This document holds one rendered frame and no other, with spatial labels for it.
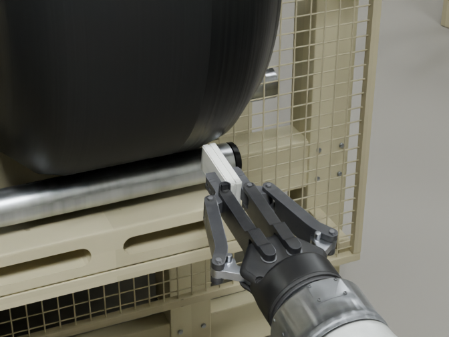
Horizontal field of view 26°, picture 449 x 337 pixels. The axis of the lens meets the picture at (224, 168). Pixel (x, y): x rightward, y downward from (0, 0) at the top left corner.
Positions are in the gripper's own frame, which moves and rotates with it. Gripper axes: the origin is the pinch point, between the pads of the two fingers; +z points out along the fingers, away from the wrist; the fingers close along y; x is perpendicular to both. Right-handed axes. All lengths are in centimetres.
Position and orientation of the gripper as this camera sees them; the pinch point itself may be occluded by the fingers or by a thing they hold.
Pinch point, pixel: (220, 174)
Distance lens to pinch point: 98.3
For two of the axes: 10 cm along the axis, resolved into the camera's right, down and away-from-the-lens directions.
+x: -0.6, 7.9, 6.0
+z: -3.9, -5.7, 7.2
